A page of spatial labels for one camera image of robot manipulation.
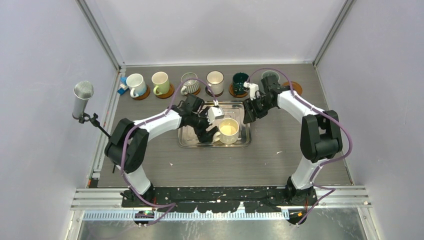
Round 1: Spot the white grey mug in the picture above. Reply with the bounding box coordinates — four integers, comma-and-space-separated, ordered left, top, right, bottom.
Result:
126, 73, 147, 99

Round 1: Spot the blue toy brick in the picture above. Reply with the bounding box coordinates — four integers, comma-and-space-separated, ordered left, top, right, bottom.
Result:
117, 76, 129, 96

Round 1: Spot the silver metal tray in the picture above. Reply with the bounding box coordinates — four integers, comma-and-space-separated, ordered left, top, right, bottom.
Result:
178, 101, 252, 148

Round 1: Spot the large cream mug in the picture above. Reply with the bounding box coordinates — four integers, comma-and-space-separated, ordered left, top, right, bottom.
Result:
212, 118, 240, 145

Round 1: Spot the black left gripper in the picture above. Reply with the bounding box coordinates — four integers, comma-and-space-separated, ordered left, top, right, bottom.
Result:
189, 107, 218, 143

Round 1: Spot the white mug brown base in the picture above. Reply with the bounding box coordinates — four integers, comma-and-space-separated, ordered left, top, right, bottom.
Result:
205, 70, 224, 97

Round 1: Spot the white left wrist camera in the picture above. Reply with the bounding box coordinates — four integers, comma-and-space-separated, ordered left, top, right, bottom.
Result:
207, 106, 225, 124

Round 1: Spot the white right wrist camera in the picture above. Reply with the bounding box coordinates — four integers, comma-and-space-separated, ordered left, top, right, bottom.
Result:
243, 81, 259, 101

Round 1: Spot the aluminium front rail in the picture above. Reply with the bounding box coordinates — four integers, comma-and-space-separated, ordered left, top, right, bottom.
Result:
71, 185, 372, 221

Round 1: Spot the dark walnut wooden coaster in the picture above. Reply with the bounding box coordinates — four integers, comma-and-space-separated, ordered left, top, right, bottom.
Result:
205, 87, 224, 97

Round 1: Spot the orange wooden coaster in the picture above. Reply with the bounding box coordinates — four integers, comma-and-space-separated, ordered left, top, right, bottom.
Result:
192, 87, 201, 96
133, 85, 151, 101
228, 83, 249, 98
156, 83, 175, 99
282, 81, 303, 96

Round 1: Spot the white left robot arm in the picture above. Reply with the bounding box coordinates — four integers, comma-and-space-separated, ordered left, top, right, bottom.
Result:
104, 93, 224, 207

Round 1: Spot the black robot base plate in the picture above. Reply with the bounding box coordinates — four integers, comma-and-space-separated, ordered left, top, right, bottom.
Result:
120, 186, 319, 215

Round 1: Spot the grey ribbed mug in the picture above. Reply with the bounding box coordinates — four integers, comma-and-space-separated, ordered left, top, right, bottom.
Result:
180, 72, 200, 96

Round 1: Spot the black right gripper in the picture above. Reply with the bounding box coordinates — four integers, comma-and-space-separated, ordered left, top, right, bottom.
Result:
242, 94, 275, 125

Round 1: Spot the cream mug green handle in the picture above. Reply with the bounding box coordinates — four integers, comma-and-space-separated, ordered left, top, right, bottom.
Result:
151, 71, 170, 96

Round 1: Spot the silver microphone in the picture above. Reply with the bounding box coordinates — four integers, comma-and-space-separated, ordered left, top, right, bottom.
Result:
72, 81, 94, 119

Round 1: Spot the dark green mug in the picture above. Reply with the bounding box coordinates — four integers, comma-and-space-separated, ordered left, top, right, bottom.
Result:
232, 72, 249, 95

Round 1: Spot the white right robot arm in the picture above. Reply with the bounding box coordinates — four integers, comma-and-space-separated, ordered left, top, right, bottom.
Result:
243, 76, 343, 206

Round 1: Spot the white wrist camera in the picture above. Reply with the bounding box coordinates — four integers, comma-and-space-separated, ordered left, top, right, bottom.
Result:
207, 106, 225, 124
243, 81, 259, 101

